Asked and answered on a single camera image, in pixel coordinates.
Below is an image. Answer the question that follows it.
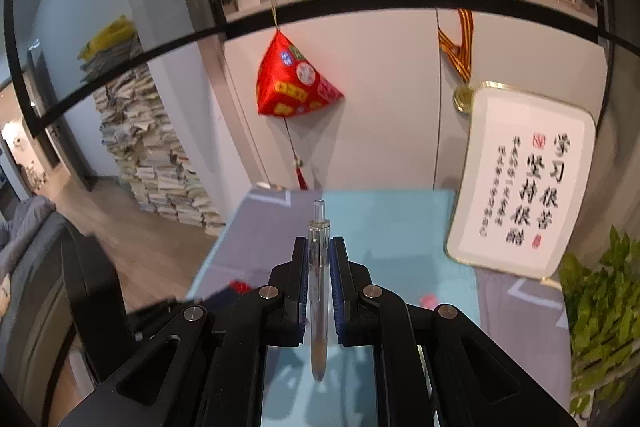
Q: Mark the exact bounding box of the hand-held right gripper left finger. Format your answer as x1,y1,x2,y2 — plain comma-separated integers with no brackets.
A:
57,237,310,427

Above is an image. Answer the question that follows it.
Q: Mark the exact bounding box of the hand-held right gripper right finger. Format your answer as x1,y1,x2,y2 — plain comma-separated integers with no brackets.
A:
328,237,581,427

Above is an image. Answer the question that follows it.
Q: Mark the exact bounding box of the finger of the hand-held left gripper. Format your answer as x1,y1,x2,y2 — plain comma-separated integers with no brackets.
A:
125,284,236,343

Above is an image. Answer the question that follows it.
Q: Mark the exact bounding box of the clear plastic pen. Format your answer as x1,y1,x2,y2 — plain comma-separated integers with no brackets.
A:
309,199,331,382

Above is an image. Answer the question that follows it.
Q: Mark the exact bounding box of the grey sofa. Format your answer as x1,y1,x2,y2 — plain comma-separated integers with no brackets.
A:
0,194,76,358

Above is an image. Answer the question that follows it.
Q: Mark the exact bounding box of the light blue desk mat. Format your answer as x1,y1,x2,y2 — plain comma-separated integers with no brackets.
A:
187,189,481,427

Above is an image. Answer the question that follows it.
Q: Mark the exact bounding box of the pile of stacked papers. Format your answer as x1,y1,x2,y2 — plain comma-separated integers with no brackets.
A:
77,42,226,238

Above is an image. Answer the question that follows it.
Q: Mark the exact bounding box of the red hanging ornament with tassel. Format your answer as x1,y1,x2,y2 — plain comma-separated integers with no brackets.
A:
256,0,345,192

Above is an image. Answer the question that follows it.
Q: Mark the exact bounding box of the gold medal with striped ribbon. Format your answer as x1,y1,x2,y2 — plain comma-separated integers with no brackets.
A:
437,9,475,114

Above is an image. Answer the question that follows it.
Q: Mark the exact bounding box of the gold framed calligraphy board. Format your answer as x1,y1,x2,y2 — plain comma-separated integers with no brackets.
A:
444,82,597,280

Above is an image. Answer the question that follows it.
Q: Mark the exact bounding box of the yellow bag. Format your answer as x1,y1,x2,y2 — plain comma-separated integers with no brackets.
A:
77,16,137,60

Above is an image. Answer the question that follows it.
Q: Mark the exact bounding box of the green leafy plant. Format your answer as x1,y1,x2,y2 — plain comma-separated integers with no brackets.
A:
557,227,640,418

